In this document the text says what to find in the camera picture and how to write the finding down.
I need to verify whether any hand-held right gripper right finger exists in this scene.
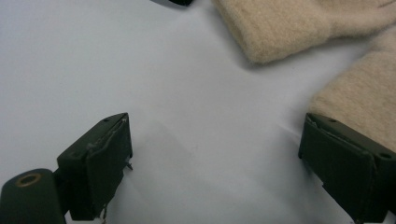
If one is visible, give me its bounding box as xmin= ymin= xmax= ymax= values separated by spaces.
xmin=298 ymin=112 xmax=396 ymax=224

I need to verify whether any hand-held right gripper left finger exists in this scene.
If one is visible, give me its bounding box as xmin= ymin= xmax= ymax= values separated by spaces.
xmin=56 ymin=112 xmax=134 ymax=222

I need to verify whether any beige glove with orange fingertips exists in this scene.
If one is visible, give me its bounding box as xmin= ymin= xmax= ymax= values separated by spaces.
xmin=213 ymin=0 xmax=396 ymax=65
xmin=307 ymin=26 xmax=396 ymax=153

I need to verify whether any black glove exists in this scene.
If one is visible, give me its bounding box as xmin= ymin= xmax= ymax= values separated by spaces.
xmin=149 ymin=0 xmax=194 ymax=7

